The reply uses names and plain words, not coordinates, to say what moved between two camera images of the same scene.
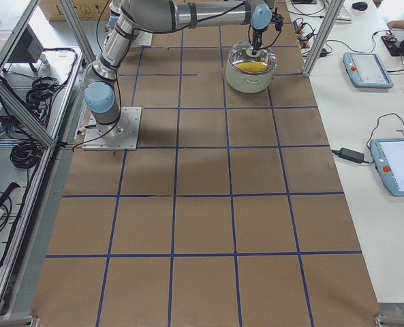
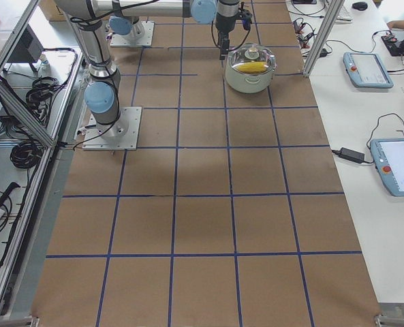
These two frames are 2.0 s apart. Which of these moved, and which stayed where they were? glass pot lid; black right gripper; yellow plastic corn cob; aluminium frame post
Moved: black right gripper
Stayed: aluminium frame post; glass pot lid; yellow plastic corn cob
